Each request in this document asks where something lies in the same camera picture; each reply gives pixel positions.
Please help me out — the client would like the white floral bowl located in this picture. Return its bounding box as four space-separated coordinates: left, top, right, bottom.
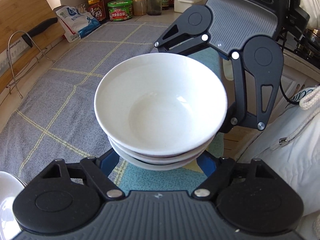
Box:
107 136 215 166
111 144 202 171

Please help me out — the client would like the bamboo cutting board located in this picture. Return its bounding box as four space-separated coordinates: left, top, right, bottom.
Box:
1 0 65 92

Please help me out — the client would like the green lidded sauce jar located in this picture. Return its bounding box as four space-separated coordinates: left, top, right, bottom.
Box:
107 0 133 22

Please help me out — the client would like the dark vinegar bottle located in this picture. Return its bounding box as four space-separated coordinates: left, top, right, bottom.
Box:
87 0 106 23

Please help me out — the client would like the white jacket of person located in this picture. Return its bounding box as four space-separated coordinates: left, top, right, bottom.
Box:
239 87 319 239

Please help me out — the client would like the yellow lidded jar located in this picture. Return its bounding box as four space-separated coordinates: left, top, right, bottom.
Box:
132 0 146 16

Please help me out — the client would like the metal wire board stand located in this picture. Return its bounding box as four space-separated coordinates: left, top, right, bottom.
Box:
6 30 56 99

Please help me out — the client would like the white blue salt bag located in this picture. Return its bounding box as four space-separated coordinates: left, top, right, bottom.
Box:
54 6 101 43

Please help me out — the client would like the white bowl front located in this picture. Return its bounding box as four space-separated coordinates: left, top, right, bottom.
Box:
94 53 227 156

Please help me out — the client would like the black handled kitchen knife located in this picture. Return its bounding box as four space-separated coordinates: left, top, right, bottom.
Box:
0 17 58 75

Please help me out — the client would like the white plate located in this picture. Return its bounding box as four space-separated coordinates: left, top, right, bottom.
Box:
0 171 26 239

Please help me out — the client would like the white plastic box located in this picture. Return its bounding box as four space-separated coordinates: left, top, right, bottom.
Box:
172 0 203 13

